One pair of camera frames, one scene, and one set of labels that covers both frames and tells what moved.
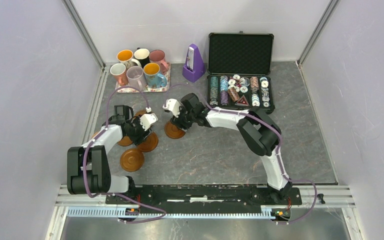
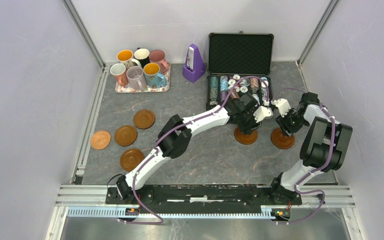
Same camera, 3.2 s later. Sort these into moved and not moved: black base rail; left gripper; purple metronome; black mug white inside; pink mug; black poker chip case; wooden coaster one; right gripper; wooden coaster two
Moved: left gripper; right gripper; wooden coaster two
Not moved: pink mug; black poker chip case; black base rail; purple metronome; black mug white inside; wooden coaster one
